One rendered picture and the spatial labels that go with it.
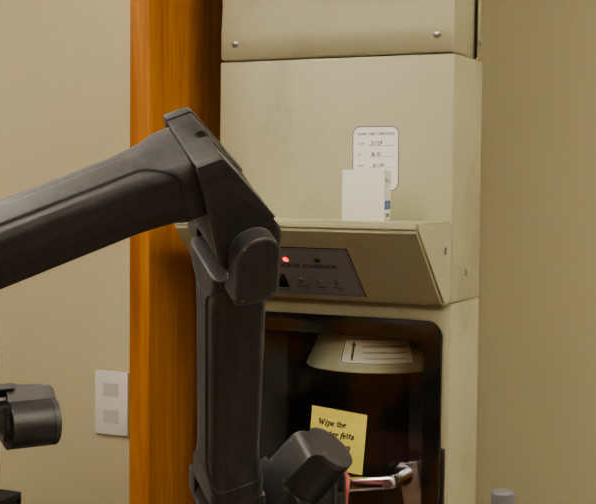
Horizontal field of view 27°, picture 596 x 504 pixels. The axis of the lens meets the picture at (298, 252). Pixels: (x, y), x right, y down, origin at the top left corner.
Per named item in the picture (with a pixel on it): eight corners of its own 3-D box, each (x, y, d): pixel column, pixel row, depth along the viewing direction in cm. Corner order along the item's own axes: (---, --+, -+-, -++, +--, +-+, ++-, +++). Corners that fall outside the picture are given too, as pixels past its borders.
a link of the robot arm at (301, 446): (187, 478, 132) (219, 540, 126) (250, 400, 129) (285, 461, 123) (268, 492, 140) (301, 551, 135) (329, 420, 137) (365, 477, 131)
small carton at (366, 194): (349, 219, 152) (349, 170, 151) (390, 220, 151) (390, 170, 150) (341, 220, 147) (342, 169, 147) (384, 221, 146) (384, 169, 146)
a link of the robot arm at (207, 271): (176, 170, 106) (226, 248, 99) (238, 155, 108) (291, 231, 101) (182, 489, 134) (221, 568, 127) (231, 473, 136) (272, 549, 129)
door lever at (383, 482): (344, 489, 157) (341, 468, 157) (415, 484, 152) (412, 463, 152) (326, 498, 152) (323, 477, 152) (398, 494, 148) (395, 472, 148)
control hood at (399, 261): (217, 292, 165) (217, 216, 164) (452, 304, 151) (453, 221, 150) (171, 299, 154) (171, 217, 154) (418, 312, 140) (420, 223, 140)
